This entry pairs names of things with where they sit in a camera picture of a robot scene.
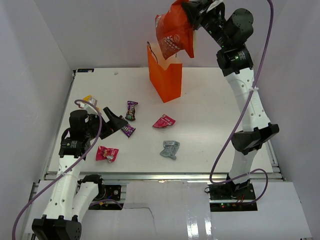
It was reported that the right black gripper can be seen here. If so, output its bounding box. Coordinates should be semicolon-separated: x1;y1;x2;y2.
183;0;232;50

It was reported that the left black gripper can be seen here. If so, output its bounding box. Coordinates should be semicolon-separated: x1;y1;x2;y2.
84;106;128;140

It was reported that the purple brown M&M's packet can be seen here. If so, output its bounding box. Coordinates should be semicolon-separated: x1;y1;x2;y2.
125;100;138;122

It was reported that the cassava chips bag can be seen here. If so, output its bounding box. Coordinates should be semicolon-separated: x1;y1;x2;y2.
155;0;195;59

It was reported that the pink candy packet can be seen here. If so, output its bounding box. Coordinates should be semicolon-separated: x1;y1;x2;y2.
95;146;119;163

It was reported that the red candy packet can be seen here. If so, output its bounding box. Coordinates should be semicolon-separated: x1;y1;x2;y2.
152;114;176;129

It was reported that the yellow snack packet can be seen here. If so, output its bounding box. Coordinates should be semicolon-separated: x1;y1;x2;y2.
83;95;98;106

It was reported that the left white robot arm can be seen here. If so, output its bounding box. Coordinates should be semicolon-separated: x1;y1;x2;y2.
31;107;127;240

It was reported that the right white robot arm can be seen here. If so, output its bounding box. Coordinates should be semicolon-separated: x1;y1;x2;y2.
181;0;280;204

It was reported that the orange paper bag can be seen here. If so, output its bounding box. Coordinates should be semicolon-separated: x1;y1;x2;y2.
147;42;183;103

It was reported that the silver foil snack packet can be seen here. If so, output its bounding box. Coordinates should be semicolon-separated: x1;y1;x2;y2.
159;140;180;160

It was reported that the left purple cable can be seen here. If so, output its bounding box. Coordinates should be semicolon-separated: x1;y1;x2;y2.
11;99;103;240

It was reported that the purple cable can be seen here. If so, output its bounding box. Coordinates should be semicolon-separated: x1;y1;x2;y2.
209;0;274;207
11;99;103;240

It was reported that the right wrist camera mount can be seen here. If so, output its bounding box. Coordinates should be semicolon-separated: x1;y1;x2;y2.
206;0;224;13

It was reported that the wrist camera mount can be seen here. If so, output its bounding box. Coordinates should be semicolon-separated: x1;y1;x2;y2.
84;103;97;115
206;0;224;13

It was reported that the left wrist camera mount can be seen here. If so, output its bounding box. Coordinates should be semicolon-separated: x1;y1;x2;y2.
84;103;97;115

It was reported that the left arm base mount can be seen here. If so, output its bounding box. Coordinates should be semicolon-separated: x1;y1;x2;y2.
90;184;122;206

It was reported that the aluminium table frame rail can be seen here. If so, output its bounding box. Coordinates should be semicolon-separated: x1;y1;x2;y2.
44;171;283;182

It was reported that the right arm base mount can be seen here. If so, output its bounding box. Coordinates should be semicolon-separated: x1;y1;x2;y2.
204;183;258;213

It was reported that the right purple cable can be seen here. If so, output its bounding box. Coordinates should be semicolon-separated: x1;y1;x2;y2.
209;0;274;207

